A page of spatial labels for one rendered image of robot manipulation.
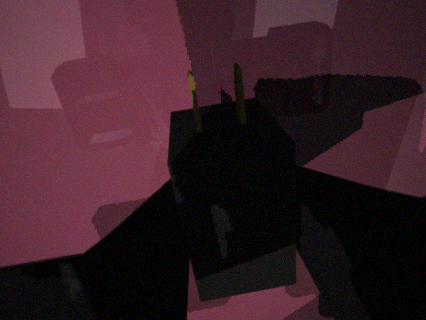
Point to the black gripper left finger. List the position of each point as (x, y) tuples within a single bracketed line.
[(140, 271)]

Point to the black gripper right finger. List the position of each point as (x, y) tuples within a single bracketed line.
[(364, 247)]

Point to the black two-prong plug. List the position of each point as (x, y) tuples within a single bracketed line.
[(233, 172)]

